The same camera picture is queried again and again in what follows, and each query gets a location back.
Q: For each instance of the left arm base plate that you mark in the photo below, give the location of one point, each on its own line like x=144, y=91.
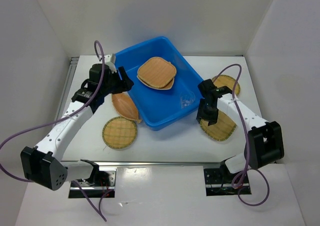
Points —
x=104, y=180

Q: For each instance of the rounded square brown woven tray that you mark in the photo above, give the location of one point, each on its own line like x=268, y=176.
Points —
x=157, y=72

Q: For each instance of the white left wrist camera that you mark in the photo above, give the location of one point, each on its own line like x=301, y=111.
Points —
x=108, y=62

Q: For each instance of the blue plastic bin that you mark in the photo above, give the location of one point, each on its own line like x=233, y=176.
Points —
x=159, y=108

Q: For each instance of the aluminium rail front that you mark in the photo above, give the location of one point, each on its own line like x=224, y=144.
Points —
x=150, y=164

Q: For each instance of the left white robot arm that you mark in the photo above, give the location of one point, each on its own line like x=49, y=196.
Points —
x=42, y=164

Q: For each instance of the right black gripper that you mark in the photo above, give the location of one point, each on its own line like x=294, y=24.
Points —
x=212, y=119

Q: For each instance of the triangular brown woven basket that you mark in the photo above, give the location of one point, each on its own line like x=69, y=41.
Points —
x=166, y=87

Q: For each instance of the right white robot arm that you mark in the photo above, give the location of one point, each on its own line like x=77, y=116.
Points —
x=263, y=139

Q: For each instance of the fish-shaped brown woven basket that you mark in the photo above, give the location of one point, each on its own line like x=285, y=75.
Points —
x=125, y=107

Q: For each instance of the round bamboo tray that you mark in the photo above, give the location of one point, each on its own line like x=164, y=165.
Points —
x=224, y=80
x=119, y=133

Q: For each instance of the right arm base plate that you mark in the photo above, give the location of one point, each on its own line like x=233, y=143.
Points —
x=216, y=185

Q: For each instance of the square bamboo tray green rim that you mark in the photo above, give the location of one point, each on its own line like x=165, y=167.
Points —
x=220, y=131

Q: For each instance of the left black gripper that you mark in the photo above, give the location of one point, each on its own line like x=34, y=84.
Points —
x=124, y=84

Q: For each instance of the clear drinking glass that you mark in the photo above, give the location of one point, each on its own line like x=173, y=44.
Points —
x=186, y=98

